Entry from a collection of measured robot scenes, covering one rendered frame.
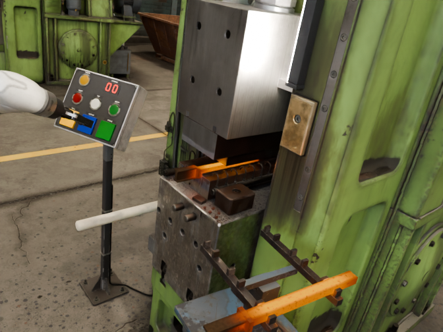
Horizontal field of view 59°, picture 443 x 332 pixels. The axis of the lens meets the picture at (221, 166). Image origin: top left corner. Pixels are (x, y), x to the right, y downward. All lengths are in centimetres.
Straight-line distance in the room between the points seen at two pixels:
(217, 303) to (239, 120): 59
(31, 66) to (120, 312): 441
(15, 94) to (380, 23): 101
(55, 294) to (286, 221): 144
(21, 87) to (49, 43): 471
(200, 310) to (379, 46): 90
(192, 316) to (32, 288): 135
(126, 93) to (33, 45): 443
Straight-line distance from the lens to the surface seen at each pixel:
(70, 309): 228
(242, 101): 126
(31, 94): 132
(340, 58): 115
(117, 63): 668
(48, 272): 251
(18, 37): 602
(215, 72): 129
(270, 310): 92
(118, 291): 234
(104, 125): 169
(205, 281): 146
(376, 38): 111
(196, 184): 145
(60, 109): 143
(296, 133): 122
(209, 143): 135
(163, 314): 195
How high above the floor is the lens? 162
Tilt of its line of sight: 25 degrees down
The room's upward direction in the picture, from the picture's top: 9 degrees clockwise
